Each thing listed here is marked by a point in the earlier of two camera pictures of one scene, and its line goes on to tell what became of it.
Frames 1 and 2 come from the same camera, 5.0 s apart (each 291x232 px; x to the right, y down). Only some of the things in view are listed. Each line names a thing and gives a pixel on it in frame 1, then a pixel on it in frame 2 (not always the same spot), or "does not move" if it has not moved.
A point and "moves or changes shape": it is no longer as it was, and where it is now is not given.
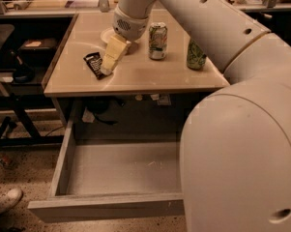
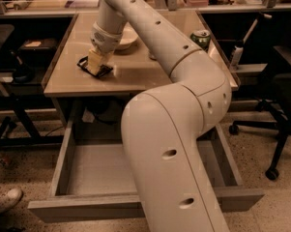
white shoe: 6,201 does not move
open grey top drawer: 109,179 does not move
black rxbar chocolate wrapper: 94,60 moves or changes shape
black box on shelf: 36,51 does not move
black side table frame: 22,52 does not move
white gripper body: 130,26 → 103,41
